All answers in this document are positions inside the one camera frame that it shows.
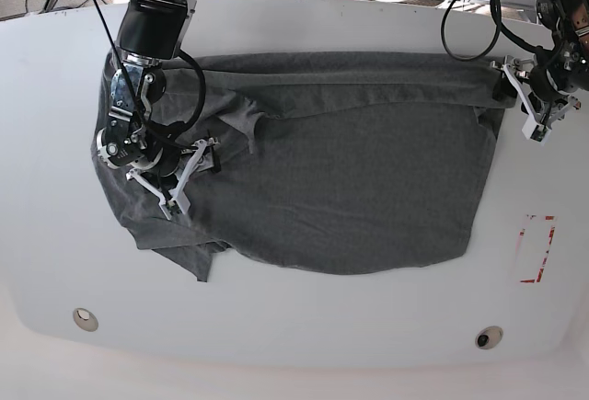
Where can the round table grommet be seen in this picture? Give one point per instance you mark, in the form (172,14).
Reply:
(85,320)
(489,337)

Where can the grey T-shirt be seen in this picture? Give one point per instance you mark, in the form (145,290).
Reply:
(342,163)

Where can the right round table grommet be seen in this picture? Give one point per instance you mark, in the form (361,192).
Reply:
(489,337)

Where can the red tape rectangle marking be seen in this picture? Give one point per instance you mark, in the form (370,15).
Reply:
(533,245)

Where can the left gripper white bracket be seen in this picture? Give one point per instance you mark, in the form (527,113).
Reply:
(534,90)

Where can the left round table grommet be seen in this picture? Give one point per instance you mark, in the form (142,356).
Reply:
(85,320)

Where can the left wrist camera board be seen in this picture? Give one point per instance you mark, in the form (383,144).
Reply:
(538,134)

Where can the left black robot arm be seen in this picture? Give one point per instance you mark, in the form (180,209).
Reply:
(567,21)

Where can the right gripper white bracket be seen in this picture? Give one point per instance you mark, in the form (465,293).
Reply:
(169,174)

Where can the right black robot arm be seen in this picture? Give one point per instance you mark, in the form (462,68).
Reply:
(151,34)

